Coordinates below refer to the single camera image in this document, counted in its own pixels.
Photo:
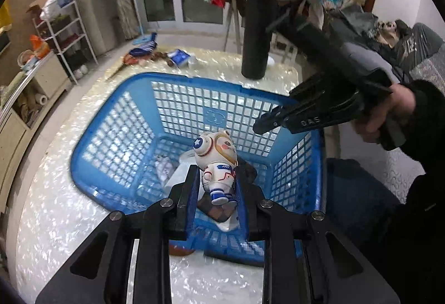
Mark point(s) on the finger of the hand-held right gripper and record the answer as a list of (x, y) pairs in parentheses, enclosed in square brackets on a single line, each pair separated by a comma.
[(323, 86), (313, 119)]

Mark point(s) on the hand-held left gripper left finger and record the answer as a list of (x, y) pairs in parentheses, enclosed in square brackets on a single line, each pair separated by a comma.
[(187, 199)]

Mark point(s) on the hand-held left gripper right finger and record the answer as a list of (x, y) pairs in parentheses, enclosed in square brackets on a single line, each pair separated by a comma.
[(243, 206)]

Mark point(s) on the blue plastic mesh basket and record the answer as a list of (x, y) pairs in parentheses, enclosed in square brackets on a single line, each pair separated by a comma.
[(114, 137)]

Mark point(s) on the person's right forearm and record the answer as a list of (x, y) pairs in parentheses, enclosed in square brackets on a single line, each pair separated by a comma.
[(429, 116)]

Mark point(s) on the person's right hand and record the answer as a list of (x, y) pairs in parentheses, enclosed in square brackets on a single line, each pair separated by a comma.
[(403, 102)]

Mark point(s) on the white charger adapter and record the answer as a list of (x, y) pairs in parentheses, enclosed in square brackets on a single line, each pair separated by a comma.
[(179, 175)]

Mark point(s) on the brown wooden antler comb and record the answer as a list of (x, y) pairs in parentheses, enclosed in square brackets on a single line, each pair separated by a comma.
[(179, 250)]

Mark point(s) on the grey sofa with clothes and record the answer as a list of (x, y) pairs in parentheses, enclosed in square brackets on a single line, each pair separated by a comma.
[(410, 43)]

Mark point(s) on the black cylindrical bottle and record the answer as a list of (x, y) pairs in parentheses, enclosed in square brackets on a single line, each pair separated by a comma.
[(257, 39)]

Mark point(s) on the blue and white packet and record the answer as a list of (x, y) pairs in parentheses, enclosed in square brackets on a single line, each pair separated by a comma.
[(179, 58)]

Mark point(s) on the blue snack packet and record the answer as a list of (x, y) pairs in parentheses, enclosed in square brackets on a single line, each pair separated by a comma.
[(142, 49)]

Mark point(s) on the person's black clothing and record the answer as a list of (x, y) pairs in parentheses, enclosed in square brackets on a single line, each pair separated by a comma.
[(417, 238)]

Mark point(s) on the white paper roll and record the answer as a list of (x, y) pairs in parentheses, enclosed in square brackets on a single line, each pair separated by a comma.
[(42, 99)]

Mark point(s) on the wooden cabinet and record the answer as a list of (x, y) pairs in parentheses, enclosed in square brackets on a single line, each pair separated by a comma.
[(48, 78)]

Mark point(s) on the orange plastic bottle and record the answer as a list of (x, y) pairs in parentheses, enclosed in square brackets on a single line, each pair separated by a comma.
[(39, 46)]

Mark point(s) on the white plastic bag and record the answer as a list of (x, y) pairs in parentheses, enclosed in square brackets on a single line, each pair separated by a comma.
[(52, 8)]

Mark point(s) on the curved clear rail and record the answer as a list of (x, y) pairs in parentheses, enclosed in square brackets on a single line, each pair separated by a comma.
[(21, 85)]

